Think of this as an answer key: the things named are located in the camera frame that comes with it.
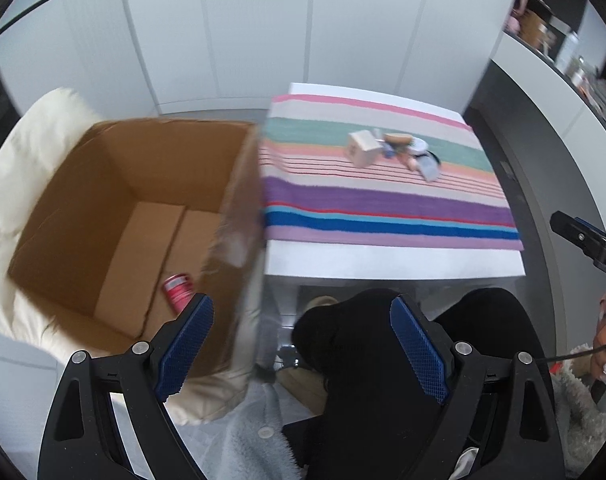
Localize clear bottle pink cap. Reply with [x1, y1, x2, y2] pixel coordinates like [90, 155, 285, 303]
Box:
[396, 152, 418, 171]

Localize brown box on shelf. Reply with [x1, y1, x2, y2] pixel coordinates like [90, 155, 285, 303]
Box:
[519, 10, 547, 50]

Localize black round powder puff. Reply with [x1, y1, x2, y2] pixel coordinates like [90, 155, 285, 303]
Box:
[428, 151, 442, 166]

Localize person's black trouser legs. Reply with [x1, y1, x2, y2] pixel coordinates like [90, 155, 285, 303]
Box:
[292, 288, 544, 479]

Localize brown cardboard box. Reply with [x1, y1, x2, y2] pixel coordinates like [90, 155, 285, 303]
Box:
[9, 119, 263, 377]

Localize beige powder puff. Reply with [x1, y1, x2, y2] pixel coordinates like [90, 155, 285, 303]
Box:
[383, 132, 414, 145]

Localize beige carton box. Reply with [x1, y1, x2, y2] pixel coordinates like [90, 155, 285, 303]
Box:
[345, 130, 383, 168]

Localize cream padded chair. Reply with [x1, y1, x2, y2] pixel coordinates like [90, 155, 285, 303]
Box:
[0, 89, 264, 425]

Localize white spray bottle on shelf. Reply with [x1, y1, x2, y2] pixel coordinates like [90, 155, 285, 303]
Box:
[554, 32, 580, 74]

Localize white round compact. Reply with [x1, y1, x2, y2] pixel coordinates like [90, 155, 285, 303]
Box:
[407, 138, 429, 156]

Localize colourful striped cloth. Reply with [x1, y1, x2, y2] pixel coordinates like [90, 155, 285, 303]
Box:
[260, 93, 523, 252]

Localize small purple bottle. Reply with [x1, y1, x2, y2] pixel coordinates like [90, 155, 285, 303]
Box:
[383, 143, 396, 158]

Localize red jar gold lid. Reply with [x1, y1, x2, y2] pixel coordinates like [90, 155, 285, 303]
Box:
[161, 273, 194, 314]

